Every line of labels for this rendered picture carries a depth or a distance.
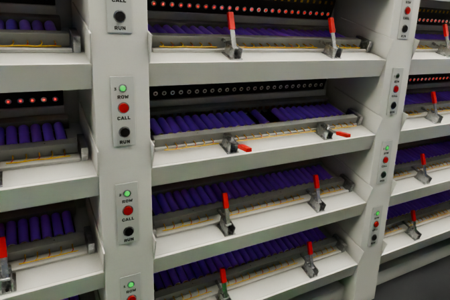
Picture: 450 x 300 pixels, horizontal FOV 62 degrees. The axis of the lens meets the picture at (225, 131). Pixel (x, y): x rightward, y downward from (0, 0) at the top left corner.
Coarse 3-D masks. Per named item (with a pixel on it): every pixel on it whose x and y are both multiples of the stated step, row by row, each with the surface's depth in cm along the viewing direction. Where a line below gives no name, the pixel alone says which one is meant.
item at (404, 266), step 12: (444, 240) 141; (420, 252) 133; (432, 252) 134; (444, 252) 139; (384, 264) 126; (396, 264) 126; (408, 264) 129; (420, 264) 132; (384, 276) 124; (396, 276) 127; (324, 288) 113; (336, 288) 113
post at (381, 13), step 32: (352, 0) 101; (384, 0) 92; (416, 0) 93; (384, 32) 93; (384, 64) 94; (352, 96) 104; (384, 96) 96; (384, 128) 99; (352, 160) 106; (384, 192) 106; (352, 224) 109; (384, 224) 110; (352, 288) 111
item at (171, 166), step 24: (216, 96) 93; (240, 96) 96; (264, 96) 100; (288, 96) 104; (336, 96) 109; (360, 120) 100; (216, 144) 81; (240, 144) 83; (264, 144) 84; (288, 144) 86; (312, 144) 88; (336, 144) 92; (360, 144) 97; (168, 168) 72; (192, 168) 75; (216, 168) 78; (240, 168) 81
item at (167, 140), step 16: (224, 128) 83; (240, 128) 84; (256, 128) 85; (272, 128) 87; (288, 128) 90; (304, 128) 93; (336, 128) 96; (160, 144) 75; (176, 144) 76; (208, 144) 79
